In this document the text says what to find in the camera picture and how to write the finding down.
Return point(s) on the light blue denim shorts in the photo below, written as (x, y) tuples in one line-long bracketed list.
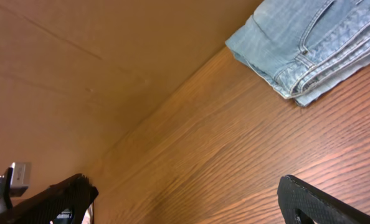
[(304, 48)]

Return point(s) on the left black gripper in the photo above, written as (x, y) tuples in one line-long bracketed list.
[(5, 186)]

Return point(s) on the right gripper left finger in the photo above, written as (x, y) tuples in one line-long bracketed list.
[(75, 193)]

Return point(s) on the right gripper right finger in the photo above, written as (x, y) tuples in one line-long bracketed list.
[(302, 203)]

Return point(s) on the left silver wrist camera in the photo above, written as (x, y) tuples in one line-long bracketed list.
[(20, 180)]

